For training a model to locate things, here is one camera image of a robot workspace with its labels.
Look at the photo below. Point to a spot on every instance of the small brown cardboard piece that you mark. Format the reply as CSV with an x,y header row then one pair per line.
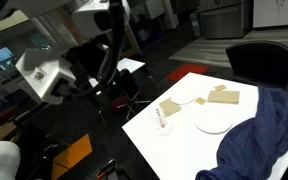
x,y
200,100
220,87

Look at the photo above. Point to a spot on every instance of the white marker with red dots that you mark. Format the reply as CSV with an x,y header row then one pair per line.
x,y
160,117

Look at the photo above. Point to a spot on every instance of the white kitchen cabinets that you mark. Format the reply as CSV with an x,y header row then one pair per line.
x,y
277,13

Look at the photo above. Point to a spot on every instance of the clear plastic measuring cup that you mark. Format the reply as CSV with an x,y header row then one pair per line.
x,y
167,131

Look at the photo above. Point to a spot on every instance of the dark blue cloth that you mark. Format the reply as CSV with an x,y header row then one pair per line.
x,y
264,140

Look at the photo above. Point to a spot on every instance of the black chair with metal legs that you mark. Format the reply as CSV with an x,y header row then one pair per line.
x,y
128,83

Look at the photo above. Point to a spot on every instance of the white background table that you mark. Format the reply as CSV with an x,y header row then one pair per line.
x,y
130,64

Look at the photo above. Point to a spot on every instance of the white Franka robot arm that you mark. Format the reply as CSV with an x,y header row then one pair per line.
x,y
40,63

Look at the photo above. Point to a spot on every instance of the white round plate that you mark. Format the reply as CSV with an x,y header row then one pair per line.
x,y
213,122
183,98

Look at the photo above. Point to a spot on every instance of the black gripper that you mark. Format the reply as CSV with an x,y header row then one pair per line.
x,y
82,63

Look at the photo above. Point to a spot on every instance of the rectangular brown cardboard sheet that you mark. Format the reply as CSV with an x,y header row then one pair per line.
x,y
223,97

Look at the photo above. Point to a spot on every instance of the grey trash bin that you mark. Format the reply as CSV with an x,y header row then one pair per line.
x,y
196,25

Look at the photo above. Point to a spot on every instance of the orange black clamp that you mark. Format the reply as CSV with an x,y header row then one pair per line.
x,y
101,173

